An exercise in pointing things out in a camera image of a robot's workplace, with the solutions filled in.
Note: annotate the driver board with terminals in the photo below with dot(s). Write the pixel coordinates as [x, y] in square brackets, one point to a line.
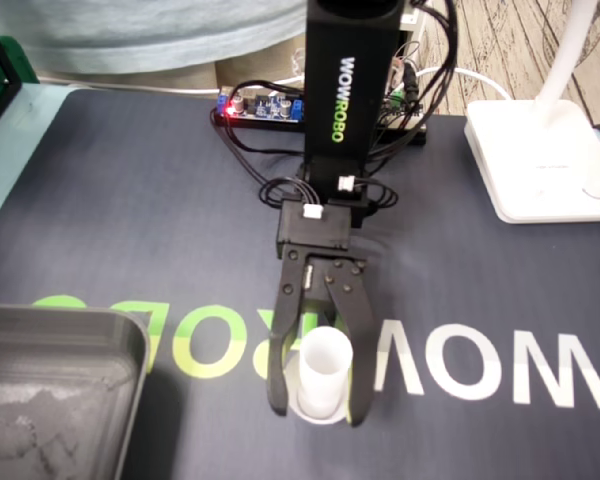
[405, 107]

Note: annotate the person in light-blue shirt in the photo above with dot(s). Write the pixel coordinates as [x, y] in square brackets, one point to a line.
[130, 30]

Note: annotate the dark grey WOWROBO mat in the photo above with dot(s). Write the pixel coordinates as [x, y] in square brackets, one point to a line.
[130, 225]

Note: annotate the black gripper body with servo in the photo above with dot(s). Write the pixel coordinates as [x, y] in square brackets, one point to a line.
[317, 285]

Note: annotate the white translucent plastic cup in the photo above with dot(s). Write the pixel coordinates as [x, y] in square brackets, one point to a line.
[325, 370]

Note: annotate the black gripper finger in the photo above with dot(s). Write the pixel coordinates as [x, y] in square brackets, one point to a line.
[290, 300]
[357, 320]

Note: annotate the white furniture piece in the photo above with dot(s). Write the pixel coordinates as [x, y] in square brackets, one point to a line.
[412, 20]

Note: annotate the black metal frame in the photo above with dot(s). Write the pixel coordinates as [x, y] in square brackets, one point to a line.
[0, 85]

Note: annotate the blue circuit board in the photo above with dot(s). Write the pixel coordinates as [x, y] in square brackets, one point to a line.
[265, 107]

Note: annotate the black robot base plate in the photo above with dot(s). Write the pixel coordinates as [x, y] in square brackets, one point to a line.
[260, 125]

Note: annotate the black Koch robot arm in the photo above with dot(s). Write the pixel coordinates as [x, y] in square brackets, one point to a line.
[350, 75]

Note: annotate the white desk lamp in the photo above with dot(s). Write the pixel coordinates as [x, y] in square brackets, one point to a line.
[530, 165]

